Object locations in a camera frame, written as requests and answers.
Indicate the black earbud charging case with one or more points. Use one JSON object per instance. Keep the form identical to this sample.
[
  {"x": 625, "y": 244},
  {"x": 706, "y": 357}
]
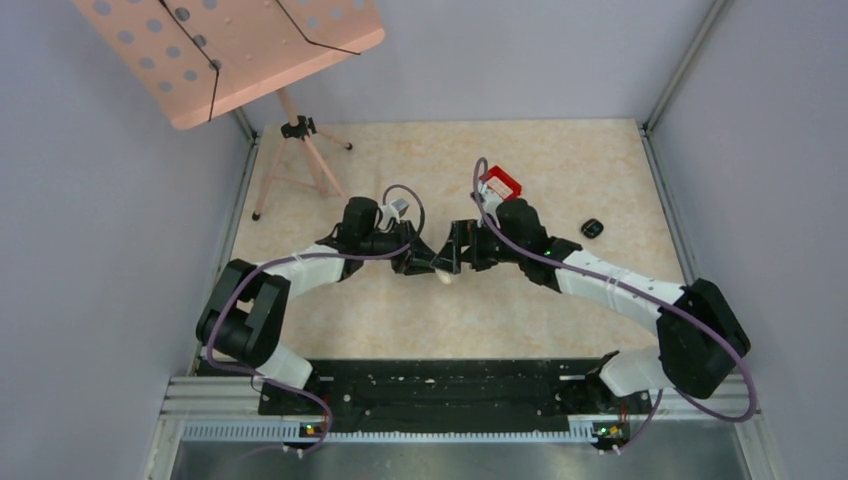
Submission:
[{"x": 592, "y": 228}]

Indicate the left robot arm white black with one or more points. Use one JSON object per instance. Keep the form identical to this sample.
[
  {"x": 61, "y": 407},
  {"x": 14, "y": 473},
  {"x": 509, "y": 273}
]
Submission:
[{"x": 243, "y": 317}]

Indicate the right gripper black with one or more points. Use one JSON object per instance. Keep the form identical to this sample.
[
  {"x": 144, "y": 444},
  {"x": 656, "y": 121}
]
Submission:
[{"x": 464, "y": 232}]

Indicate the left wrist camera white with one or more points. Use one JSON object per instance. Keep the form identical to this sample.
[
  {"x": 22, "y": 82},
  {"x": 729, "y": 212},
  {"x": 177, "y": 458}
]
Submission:
[{"x": 395, "y": 209}]

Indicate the cream earbud charging case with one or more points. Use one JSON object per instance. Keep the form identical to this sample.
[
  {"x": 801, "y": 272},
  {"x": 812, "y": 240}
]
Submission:
[{"x": 444, "y": 277}]

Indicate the red plastic tray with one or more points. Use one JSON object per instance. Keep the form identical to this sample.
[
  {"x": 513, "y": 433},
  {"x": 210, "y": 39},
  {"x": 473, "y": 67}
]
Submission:
[{"x": 498, "y": 182}]

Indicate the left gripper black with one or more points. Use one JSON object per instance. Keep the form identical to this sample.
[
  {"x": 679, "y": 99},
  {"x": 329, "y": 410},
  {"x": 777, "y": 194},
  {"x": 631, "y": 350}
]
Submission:
[{"x": 417, "y": 259}]

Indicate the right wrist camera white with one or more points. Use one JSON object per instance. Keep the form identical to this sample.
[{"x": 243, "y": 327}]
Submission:
[{"x": 489, "y": 199}]

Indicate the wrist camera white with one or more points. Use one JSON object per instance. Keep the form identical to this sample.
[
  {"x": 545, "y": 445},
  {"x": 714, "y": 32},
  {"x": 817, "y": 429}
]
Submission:
[
  {"x": 489, "y": 199},
  {"x": 395, "y": 209}
]

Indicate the pink music stand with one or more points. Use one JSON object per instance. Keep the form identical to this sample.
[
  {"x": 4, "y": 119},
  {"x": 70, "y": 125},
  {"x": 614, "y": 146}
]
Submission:
[{"x": 202, "y": 59}]

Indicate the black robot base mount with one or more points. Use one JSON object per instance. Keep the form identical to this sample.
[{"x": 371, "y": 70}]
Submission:
[{"x": 454, "y": 396}]

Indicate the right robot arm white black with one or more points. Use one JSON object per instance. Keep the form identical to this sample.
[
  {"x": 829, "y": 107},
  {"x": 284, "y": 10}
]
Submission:
[{"x": 699, "y": 338}]

